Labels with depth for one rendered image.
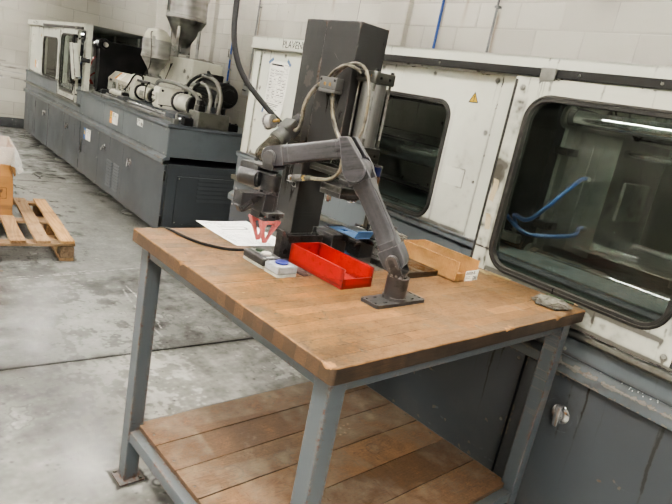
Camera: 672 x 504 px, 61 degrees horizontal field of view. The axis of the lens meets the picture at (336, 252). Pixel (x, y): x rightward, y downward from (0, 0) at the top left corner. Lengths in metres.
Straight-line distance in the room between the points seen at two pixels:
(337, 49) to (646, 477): 1.66
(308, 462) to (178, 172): 3.85
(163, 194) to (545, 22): 3.27
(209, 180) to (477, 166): 3.09
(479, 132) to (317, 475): 1.54
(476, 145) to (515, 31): 2.74
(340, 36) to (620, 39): 2.91
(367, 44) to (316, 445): 1.24
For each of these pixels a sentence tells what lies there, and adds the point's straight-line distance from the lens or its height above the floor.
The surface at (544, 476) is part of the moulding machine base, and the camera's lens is 2.32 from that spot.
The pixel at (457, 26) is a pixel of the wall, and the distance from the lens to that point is 5.45.
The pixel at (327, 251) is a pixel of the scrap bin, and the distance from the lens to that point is 1.81.
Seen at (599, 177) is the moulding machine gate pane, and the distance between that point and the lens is 2.07.
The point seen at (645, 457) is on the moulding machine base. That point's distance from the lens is 2.12.
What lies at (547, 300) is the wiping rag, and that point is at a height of 0.92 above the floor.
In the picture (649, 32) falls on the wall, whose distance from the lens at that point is 4.52.
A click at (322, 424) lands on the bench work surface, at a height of 0.75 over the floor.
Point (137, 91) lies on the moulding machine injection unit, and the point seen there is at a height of 1.12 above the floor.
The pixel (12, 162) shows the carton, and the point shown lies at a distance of 4.77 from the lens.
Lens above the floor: 1.40
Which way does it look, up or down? 15 degrees down
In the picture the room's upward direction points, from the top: 11 degrees clockwise
